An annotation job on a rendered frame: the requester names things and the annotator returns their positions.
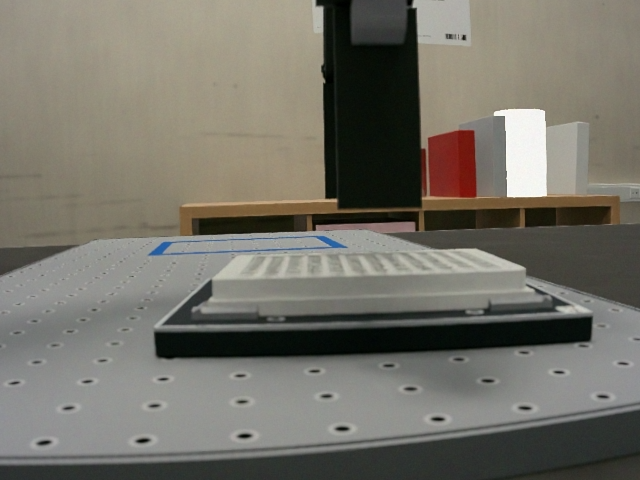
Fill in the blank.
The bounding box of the white well plate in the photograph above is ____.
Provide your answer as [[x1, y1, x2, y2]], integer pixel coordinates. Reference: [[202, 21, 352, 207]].
[[208, 249, 535, 316]]

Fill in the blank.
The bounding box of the blue tape outline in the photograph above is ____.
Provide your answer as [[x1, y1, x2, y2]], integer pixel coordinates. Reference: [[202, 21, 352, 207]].
[[147, 236, 346, 256]]

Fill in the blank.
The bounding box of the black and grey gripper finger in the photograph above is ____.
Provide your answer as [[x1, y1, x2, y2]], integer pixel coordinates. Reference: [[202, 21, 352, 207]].
[[315, 0, 422, 211], [321, 8, 337, 200]]

